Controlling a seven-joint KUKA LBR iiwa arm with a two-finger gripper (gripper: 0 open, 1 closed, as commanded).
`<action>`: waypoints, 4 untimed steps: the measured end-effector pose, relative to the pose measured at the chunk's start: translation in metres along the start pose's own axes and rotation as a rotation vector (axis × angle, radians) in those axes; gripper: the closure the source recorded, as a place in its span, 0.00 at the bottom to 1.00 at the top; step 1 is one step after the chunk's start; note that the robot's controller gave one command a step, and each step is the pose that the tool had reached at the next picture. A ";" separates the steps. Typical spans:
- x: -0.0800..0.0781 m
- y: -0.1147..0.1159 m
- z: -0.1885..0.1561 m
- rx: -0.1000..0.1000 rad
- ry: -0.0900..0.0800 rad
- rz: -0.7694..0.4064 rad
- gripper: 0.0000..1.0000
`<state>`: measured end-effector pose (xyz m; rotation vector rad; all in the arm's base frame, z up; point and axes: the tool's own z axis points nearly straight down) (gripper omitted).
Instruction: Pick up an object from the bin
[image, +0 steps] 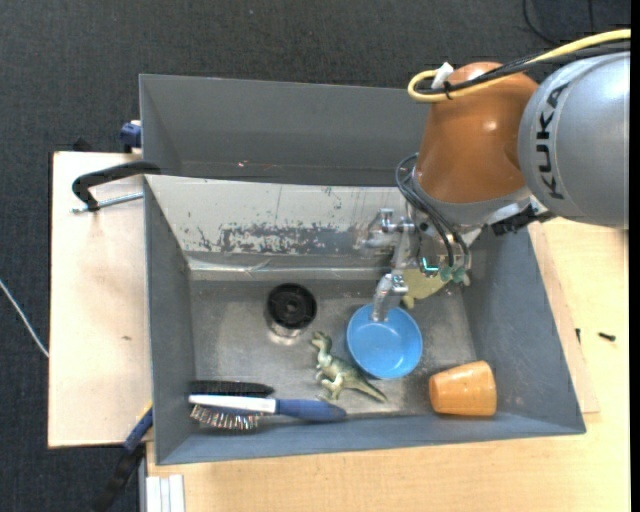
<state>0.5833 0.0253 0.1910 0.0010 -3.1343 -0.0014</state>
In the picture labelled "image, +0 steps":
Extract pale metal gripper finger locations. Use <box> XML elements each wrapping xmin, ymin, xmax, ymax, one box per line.
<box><xmin>358</xmin><ymin>208</ymin><xmax>417</xmax><ymax>251</ymax></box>
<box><xmin>370</xmin><ymin>272</ymin><xmax>410</xmax><ymax>323</ymax></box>

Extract pale yellow toy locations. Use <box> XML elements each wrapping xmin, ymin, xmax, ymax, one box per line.
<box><xmin>400</xmin><ymin>267</ymin><xmax>454</xmax><ymax>310</ymax></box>

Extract blue bowl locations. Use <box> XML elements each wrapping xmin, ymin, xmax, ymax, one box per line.
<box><xmin>345</xmin><ymin>303</ymin><xmax>425</xmax><ymax>381</ymax></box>

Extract green toy dinosaur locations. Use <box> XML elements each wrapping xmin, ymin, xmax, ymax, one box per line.
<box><xmin>310</xmin><ymin>330</ymin><xmax>389</xmax><ymax>404</ymax></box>

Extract black round disc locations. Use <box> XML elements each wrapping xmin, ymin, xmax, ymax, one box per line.
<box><xmin>265</xmin><ymin>282</ymin><xmax>319</xmax><ymax>330</ymax></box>

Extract orange cup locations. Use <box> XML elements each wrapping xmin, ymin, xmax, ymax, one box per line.
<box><xmin>427</xmin><ymin>359</ymin><xmax>499</xmax><ymax>418</ymax></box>

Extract blue and white hairbrush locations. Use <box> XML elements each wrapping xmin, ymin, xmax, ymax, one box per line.
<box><xmin>186</xmin><ymin>379</ymin><xmax>348</xmax><ymax>432</ymax></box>

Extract grey metal bin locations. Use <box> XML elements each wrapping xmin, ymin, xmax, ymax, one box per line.
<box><xmin>138</xmin><ymin>73</ymin><xmax>588</xmax><ymax>467</ymax></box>

